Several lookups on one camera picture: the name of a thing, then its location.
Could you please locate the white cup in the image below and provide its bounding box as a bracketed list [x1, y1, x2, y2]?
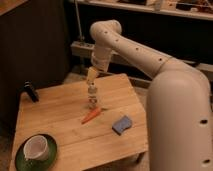
[23, 135, 49, 161]

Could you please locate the background shelf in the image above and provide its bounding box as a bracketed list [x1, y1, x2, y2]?
[68, 0, 213, 21]

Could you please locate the wooden table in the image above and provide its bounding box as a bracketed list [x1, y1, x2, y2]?
[12, 74, 148, 171]

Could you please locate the blue sponge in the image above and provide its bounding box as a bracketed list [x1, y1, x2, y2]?
[112, 116, 132, 135]

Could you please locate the green plate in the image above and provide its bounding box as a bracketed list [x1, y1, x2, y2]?
[15, 134, 57, 171]

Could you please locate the orange toy carrot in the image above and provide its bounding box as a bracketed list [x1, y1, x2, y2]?
[81, 107, 101, 124]

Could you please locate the black rectangular block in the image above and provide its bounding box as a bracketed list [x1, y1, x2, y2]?
[24, 82, 39, 102]

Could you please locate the metal beam with pole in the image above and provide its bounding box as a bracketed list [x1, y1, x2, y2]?
[70, 0, 213, 84]

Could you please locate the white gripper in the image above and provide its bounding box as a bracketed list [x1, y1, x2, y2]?
[86, 44, 112, 85]

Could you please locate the small clear plastic bottle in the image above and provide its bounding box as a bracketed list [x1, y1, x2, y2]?
[88, 84, 97, 109]

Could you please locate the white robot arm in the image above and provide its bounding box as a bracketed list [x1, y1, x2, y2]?
[87, 20, 213, 171]

